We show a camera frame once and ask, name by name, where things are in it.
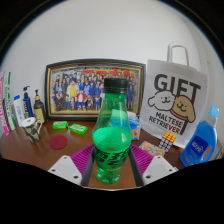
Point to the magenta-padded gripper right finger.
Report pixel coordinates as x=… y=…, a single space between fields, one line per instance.
x=159 y=168

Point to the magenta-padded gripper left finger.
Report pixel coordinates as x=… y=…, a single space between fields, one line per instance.
x=68 y=168

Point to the green plastic drink bottle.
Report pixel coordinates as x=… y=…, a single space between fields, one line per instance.
x=111 y=146

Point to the puzzle cube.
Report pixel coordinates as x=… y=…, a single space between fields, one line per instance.
x=166 y=141

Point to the flat round red coaster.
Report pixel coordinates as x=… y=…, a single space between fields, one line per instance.
x=58 y=142

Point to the small green packet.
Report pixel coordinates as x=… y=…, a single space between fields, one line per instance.
x=78 y=128
x=60 y=125

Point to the blue detergent bottle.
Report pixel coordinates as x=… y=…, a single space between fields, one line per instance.
x=198 y=146

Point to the light blue tissue pack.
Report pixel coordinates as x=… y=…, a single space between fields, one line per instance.
x=136 y=130

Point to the camouflage print mug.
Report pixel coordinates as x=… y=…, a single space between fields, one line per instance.
x=31 y=130

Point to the brown pump bottle yellow label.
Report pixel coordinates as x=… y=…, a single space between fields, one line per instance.
x=39 y=110

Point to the white printed paper gift bag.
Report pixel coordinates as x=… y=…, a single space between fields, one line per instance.
x=166 y=103

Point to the dark blue pump bottle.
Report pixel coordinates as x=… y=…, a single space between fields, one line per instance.
x=28 y=105

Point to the white bottle with blue cap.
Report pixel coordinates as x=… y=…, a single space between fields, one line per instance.
x=19 y=111

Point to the framed group picture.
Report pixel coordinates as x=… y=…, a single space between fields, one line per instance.
x=76 y=90

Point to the white and green tube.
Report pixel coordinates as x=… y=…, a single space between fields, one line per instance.
x=10 y=106

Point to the pink printed tube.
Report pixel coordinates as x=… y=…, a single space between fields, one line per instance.
x=3 y=113

